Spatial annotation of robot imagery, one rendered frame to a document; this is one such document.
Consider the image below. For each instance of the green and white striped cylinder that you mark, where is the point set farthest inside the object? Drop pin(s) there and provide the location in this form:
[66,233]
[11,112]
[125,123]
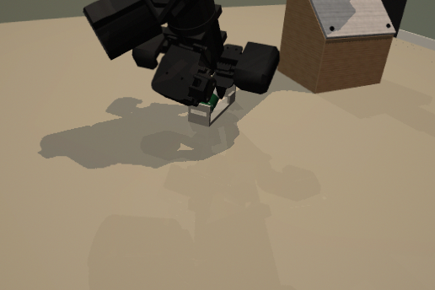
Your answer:
[213,101]

